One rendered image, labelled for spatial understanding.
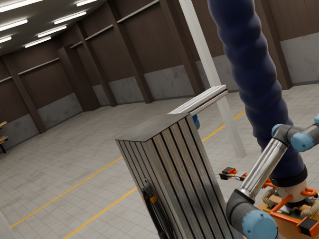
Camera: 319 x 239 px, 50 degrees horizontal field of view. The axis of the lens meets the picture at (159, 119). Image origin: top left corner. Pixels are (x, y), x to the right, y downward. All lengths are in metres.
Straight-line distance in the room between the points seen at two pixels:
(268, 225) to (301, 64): 7.09
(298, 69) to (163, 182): 7.23
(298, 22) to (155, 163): 6.95
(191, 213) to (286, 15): 6.99
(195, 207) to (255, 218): 0.26
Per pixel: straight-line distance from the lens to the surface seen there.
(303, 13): 7.93
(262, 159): 1.48
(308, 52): 8.11
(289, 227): 2.40
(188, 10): 5.18
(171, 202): 1.36
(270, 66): 1.95
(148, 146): 1.27
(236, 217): 1.38
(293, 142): 1.43
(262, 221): 1.33
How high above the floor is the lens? 2.38
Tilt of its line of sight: 14 degrees down
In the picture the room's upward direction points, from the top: 23 degrees counter-clockwise
